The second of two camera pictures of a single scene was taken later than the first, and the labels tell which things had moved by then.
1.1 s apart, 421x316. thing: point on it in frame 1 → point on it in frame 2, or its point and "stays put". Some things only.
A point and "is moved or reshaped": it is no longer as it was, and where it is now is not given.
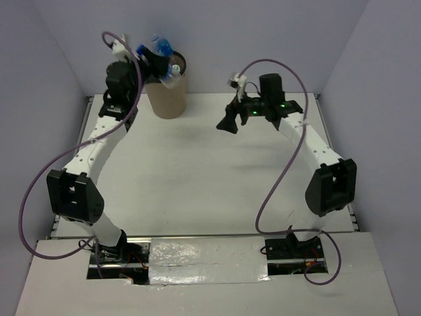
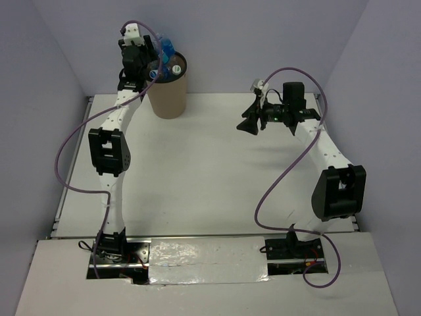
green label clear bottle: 176,68 stays put
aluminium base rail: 207,235 stays put
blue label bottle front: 171,78 is moved or reshaped
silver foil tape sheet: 207,260 stays put
